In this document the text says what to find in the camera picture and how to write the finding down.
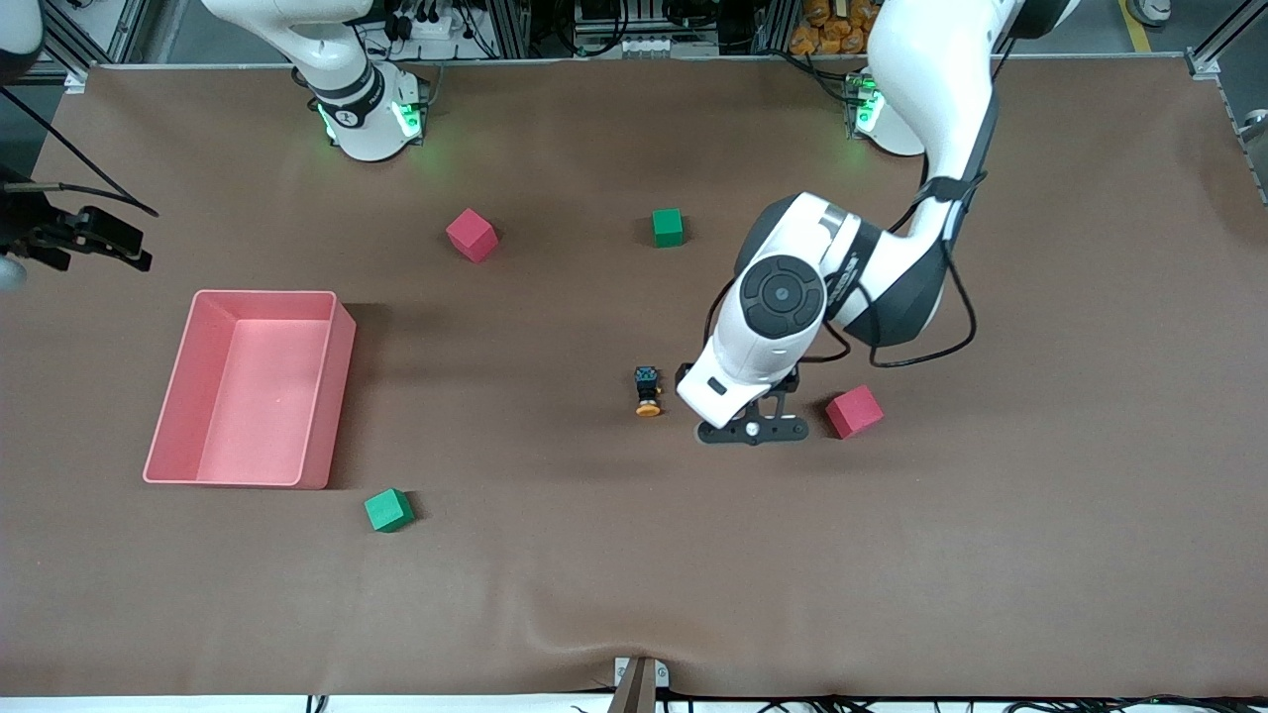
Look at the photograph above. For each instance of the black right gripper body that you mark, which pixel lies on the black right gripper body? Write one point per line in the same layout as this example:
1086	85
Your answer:
28	222

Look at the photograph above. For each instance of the orange capped black push button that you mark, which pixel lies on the orange capped black push button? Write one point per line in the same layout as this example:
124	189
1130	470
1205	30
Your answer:
647	381

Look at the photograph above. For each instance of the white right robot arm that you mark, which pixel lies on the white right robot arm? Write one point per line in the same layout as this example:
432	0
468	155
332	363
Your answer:
367	129

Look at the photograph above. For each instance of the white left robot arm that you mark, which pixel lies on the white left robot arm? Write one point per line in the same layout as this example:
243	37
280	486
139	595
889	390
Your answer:
931	79

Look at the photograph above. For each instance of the pink foam cube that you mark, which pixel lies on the pink foam cube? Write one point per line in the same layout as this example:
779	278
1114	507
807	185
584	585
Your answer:
854	411
471	236

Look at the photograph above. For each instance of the green foam cube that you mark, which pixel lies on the green foam cube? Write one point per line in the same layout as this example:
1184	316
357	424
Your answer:
668	228
388	510

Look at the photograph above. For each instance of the brown table mat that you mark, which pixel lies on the brown table mat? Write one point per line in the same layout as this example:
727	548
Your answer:
594	574

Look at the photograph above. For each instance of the pink plastic bin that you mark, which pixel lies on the pink plastic bin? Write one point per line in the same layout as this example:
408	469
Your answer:
258	416

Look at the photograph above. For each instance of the brown metal pole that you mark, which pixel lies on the brown metal pole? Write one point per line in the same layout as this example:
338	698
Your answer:
634	693

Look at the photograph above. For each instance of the white socket strip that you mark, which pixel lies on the white socket strip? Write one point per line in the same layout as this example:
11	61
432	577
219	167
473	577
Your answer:
664	47

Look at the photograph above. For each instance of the orange toy pile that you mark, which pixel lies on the orange toy pile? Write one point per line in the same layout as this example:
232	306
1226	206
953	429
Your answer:
827	30

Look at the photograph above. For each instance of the white power strip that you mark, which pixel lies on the white power strip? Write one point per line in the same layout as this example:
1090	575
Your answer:
426	25

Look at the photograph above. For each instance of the aluminium frame strut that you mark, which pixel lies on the aluminium frame strut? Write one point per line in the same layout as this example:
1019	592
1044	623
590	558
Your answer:
69	51

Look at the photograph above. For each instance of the grey metal table bracket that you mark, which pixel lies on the grey metal table bracket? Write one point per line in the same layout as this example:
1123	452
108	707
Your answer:
660	673

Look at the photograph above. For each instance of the aluminium frame post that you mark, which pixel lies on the aluminium frame post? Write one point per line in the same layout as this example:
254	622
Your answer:
773	25
510	30

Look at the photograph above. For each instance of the aluminium frame corner rail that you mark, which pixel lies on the aluminium frame corner rail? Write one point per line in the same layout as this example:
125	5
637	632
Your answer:
1201	65

